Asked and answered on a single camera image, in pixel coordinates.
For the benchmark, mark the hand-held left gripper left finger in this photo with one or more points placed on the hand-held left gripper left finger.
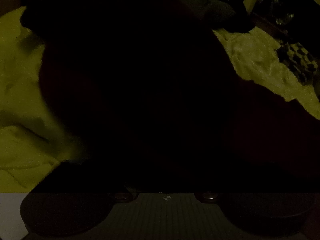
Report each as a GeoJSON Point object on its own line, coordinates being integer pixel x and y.
{"type": "Point", "coordinates": [122, 196]}

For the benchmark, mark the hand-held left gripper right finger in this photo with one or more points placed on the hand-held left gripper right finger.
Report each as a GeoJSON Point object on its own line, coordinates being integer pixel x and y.
{"type": "Point", "coordinates": [208, 196]}

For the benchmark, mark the dark red garment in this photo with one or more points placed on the dark red garment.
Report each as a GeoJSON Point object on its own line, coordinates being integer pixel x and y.
{"type": "Point", "coordinates": [140, 92]}

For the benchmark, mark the black and white checkered cloth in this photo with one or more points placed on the black and white checkered cloth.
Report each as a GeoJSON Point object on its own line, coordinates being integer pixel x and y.
{"type": "Point", "coordinates": [298, 61]}

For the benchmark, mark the wooden dresser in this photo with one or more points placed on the wooden dresser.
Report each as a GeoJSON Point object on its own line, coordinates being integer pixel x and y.
{"type": "Point", "coordinates": [275, 27]}

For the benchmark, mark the dark grey sleeve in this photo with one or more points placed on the dark grey sleeve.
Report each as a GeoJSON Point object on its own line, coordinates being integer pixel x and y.
{"type": "Point", "coordinates": [212, 7]}

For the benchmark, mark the shiny items on dresser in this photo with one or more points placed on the shiny items on dresser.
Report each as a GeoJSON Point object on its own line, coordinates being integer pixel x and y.
{"type": "Point", "coordinates": [282, 12]}

